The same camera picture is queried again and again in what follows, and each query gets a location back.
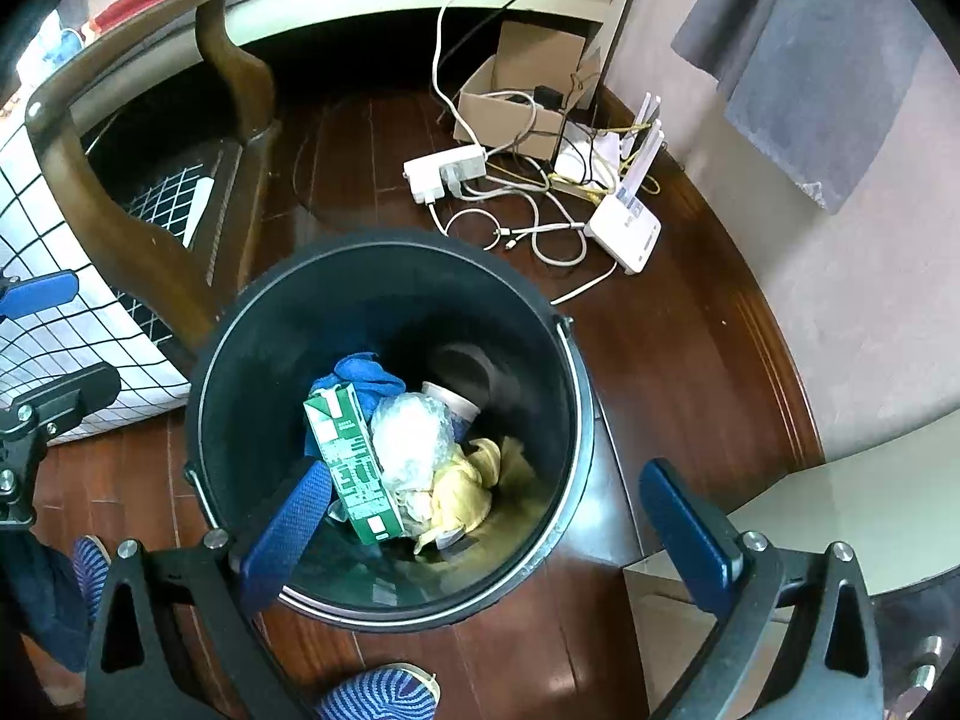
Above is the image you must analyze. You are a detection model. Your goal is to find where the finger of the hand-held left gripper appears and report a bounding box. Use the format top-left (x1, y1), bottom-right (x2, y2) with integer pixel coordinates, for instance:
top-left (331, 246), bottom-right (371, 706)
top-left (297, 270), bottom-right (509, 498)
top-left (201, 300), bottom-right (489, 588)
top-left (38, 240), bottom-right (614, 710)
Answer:
top-left (0, 270), bottom-right (80, 325)
top-left (0, 362), bottom-right (123, 530)

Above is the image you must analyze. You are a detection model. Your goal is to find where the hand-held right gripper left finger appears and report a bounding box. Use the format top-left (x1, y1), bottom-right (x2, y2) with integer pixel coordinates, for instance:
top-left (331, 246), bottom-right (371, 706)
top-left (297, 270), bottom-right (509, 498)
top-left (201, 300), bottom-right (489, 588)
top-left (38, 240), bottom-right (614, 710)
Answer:
top-left (85, 460), bottom-right (335, 720)

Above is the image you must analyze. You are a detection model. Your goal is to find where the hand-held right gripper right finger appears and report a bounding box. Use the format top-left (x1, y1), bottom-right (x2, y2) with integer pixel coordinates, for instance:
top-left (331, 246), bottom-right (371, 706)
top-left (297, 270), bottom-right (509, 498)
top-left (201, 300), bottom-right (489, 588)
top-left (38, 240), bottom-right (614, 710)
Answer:
top-left (639, 457), bottom-right (890, 720)

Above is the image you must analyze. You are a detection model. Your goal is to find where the green drink carton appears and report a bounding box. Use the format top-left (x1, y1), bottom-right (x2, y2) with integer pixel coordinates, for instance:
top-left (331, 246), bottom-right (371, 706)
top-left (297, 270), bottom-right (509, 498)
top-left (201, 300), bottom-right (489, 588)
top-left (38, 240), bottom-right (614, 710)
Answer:
top-left (302, 381), bottom-right (403, 545)

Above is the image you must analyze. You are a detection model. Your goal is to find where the clear plastic bag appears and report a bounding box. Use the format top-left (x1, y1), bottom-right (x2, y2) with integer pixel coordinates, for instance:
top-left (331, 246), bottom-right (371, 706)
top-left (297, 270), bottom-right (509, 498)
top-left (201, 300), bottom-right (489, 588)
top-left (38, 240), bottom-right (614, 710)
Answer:
top-left (370, 391), bottom-right (459, 500)

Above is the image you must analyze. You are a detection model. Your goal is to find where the blue cloth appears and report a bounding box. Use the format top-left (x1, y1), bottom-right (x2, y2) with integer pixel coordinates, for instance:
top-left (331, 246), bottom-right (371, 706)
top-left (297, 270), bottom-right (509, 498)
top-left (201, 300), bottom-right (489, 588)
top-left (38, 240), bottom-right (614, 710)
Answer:
top-left (304, 351), bottom-right (410, 460)

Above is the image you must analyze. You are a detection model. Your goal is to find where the black trash bin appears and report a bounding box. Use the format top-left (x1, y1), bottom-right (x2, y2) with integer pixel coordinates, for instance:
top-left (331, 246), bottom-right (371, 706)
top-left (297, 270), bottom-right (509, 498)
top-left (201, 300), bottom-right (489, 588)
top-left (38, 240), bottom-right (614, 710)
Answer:
top-left (184, 229), bottom-right (598, 628)

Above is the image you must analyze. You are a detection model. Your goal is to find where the pale yellow cloth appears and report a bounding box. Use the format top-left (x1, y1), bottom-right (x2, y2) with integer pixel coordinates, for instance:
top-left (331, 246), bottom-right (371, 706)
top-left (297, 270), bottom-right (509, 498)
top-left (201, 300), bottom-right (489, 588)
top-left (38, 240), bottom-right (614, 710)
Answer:
top-left (411, 435), bottom-right (506, 556)

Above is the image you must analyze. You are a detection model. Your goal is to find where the red paper cup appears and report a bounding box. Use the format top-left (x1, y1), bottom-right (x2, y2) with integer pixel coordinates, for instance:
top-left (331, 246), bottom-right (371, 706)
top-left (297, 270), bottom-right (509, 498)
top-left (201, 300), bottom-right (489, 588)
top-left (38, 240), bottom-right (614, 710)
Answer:
top-left (418, 343), bottom-right (502, 440)

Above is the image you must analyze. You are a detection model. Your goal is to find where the white checkered tablecloth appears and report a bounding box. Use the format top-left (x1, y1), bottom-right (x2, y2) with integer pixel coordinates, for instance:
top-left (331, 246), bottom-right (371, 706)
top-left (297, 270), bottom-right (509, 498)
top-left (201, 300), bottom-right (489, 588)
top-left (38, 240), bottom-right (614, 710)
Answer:
top-left (0, 7), bottom-right (242, 437)

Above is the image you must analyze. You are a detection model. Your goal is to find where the tan box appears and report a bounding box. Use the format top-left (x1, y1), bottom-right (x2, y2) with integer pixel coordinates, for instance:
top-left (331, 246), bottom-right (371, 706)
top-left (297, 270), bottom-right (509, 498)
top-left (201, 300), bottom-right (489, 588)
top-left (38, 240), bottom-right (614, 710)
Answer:
top-left (622, 555), bottom-right (793, 720)

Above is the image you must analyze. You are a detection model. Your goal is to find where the wooden chair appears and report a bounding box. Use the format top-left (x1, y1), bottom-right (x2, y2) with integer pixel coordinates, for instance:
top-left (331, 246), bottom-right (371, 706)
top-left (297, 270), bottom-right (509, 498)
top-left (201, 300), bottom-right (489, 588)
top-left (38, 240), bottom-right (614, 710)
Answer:
top-left (25, 0), bottom-right (283, 377)

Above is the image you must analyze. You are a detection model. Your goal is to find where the blue striped shoe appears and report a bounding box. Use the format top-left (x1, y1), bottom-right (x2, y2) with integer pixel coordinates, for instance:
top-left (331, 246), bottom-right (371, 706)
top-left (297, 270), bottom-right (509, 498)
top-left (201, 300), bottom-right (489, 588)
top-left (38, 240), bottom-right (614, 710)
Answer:
top-left (315, 663), bottom-right (440, 720)
top-left (71, 534), bottom-right (114, 617)

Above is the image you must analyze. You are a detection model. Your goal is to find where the person's leg in jeans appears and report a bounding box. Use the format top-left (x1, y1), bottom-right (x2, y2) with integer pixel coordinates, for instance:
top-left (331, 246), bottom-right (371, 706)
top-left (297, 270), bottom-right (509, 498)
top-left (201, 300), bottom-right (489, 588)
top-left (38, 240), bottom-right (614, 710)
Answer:
top-left (0, 525), bottom-right (95, 674)

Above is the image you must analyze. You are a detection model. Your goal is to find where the white router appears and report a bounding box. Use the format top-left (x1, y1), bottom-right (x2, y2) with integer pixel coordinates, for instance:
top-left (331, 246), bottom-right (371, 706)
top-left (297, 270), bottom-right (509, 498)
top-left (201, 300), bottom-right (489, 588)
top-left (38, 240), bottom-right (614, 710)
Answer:
top-left (585, 93), bottom-right (667, 275)

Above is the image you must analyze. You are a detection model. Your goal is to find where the white modem box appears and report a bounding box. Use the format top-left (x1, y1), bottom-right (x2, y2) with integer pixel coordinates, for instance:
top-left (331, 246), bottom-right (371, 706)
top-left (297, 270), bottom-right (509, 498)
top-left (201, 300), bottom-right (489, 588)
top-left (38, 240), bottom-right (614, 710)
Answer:
top-left (553, 131), bottom-right (625, 193)

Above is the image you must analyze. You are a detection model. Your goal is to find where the white power strip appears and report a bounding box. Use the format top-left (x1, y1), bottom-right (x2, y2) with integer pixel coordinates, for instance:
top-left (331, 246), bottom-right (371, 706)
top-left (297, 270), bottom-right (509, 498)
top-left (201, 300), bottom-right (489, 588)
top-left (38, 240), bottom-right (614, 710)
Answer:
top-left (403, 144), bottom-right (489, 206)

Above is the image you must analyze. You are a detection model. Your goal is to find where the grey hanging towel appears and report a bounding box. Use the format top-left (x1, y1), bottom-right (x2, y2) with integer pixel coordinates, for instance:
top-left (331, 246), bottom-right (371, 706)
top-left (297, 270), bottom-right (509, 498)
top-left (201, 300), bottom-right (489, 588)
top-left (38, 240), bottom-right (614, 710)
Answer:
top-left (671, 0), bottom-right (935, 213)

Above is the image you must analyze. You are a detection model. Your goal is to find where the open cardboard box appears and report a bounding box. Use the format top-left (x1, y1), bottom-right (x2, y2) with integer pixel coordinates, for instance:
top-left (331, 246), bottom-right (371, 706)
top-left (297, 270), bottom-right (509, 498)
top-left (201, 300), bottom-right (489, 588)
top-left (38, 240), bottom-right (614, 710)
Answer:
top-left (452, 21), bottom-right (605, 163)

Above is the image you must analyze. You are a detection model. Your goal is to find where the coiled white cable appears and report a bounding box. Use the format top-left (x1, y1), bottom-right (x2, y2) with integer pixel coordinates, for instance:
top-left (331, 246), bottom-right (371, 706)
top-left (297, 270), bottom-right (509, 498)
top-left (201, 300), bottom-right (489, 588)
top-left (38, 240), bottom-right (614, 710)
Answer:
top-left (430, 187), bottom-right (590, 268)

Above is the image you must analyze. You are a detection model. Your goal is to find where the yellow cable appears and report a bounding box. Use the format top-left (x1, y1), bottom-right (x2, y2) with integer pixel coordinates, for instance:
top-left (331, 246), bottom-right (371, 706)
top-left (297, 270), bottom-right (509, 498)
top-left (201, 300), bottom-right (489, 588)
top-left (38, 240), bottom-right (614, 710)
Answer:
top-left (487, 156), bottom-right (662, 202)

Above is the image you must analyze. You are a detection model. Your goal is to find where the long white cable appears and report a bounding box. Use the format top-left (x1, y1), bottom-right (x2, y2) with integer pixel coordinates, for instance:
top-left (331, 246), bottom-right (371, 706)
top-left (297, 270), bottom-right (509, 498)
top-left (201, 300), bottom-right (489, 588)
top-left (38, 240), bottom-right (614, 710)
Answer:
top-left (433, 0), bottom-right (584, 147)

